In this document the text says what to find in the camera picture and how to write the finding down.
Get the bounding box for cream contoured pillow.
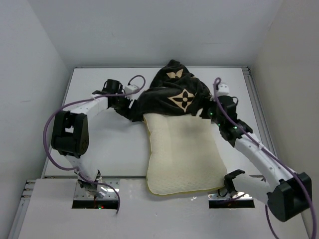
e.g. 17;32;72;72
144;114;227;196

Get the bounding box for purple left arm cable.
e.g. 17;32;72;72
43;75;147;215

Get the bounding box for aluminium frame rail left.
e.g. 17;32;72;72
8;180;36;239

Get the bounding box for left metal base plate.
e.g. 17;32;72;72
74;180;119;201

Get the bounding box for aluminium frame rail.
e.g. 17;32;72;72
8;180;36;239
242;67;278;156

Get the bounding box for metal base plate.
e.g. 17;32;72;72
208;189;253;201
74;180;119;201

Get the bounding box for aluminium frame rail right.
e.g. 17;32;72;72
242;67;278;156

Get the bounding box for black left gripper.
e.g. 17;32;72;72
110;92;137;119

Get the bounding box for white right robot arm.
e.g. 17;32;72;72
200;96;312;222

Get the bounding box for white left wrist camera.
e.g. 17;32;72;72
124;85;140;95

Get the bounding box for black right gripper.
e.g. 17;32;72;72
188;94;223;127

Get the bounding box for black floral plush pillowcase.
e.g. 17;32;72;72
115;59;211;122

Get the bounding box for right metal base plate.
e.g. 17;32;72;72
208;189;253;201

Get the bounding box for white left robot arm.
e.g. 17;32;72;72
51;79;141;198

